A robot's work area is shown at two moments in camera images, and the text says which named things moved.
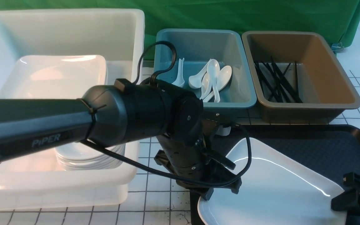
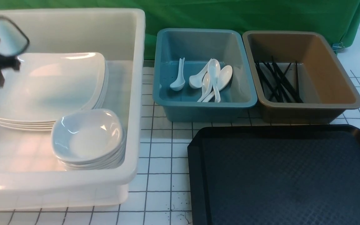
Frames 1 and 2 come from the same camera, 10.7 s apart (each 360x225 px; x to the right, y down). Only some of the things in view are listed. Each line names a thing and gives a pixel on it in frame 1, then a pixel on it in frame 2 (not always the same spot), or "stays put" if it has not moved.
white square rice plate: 277,188 → 46,84
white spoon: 225,73 stays put
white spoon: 205,85 stays put
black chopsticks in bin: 271,79 stays put
